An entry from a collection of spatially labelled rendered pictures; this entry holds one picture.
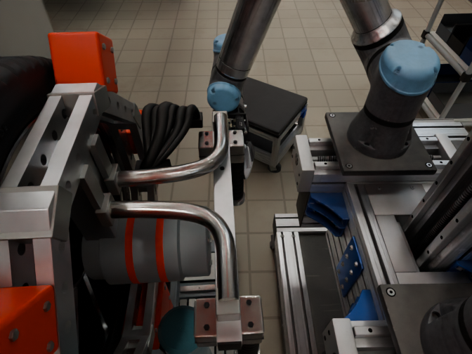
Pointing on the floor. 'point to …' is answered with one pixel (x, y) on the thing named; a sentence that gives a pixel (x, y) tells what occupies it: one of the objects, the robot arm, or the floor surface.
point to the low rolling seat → (272, 120)
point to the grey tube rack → (463, 105)
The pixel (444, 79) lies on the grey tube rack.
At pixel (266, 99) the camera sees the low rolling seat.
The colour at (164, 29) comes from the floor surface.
